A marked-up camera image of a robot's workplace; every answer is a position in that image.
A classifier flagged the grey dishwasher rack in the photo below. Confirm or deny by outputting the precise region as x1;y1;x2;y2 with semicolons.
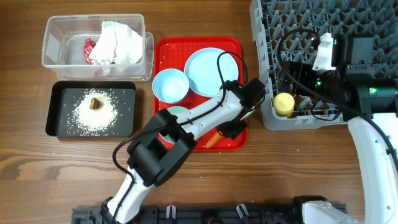
249;0;397;131

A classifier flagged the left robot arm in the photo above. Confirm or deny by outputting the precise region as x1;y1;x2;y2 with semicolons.
101;81;253;223

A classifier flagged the crumpled white paper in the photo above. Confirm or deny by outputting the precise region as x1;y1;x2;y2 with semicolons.
88;21;144;65

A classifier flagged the light blue bowl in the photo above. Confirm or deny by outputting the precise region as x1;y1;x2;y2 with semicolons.
152;68;190;104

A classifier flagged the red crumpled wrapper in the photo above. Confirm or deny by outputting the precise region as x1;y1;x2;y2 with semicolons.
83;38;96;65

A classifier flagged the clear plastic waste bin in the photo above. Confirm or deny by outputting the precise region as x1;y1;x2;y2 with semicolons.
42;14;154;82

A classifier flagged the left black cable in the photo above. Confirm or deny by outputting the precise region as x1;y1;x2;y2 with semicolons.
111;50;249;224

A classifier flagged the mint green bowl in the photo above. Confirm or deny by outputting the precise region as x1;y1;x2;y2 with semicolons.
159;106;188;144

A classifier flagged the red serving tray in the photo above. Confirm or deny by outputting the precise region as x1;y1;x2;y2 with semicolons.
154;36;248;152

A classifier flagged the white rice pile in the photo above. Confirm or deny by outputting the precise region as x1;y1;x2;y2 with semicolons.
65;88;119;136

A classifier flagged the black rectangular tray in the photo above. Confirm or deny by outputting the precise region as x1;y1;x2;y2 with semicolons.
45;81;136;138

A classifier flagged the orange carrot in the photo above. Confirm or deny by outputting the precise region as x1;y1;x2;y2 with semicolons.
205;132;223;149

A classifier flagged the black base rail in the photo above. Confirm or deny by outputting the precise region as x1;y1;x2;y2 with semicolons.
70;203;348;224

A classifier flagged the yellow plastic cup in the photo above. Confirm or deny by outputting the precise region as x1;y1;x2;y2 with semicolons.
272;92;295;116

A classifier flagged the large light blue plate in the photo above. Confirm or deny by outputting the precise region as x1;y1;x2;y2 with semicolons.
184;47;239;98

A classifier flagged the brown food scrap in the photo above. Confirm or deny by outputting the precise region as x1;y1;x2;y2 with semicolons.
89;98;101;110

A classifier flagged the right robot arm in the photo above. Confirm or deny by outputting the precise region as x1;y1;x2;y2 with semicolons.
280;31;397;223

